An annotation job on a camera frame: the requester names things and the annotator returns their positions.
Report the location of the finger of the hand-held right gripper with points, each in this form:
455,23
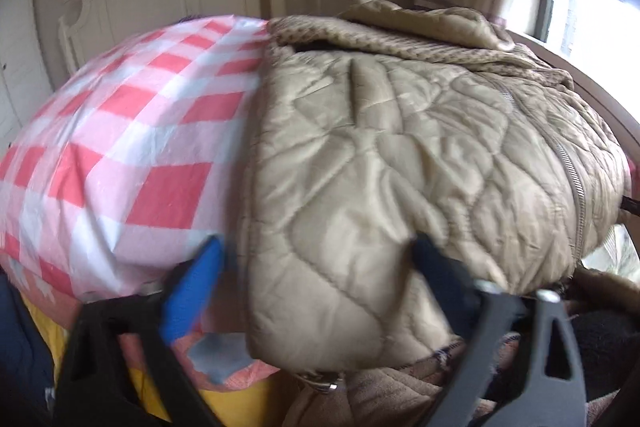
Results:
632,205

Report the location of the wooden window sill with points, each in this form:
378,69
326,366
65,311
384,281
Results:
590,77

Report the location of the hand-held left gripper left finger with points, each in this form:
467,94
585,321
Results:
192,294

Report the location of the dark blue cloth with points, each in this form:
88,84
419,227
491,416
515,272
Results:
22,357

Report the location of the white wardrobe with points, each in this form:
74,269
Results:
20,57

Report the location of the yellow flowered bed sheet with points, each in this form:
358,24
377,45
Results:
250,399

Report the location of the brown quilted cloth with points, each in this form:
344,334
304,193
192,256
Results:
380,397

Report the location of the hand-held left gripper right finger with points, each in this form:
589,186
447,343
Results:
442,287

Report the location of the beige quilted jacket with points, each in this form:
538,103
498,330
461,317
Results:
400,147

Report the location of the black fuzzy cloth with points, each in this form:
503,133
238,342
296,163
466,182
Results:
610,357

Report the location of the pink white checked blanket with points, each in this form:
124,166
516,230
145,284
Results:
130,147

